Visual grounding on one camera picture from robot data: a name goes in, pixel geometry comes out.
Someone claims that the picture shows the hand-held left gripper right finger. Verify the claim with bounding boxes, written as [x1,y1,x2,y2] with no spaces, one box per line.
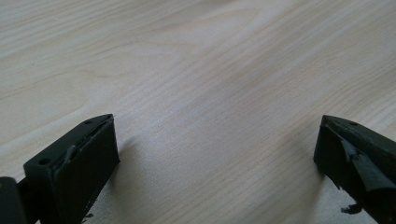
[313,114,396,224]

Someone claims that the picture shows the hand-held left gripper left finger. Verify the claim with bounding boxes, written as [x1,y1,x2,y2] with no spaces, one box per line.
[22,113,121,224]

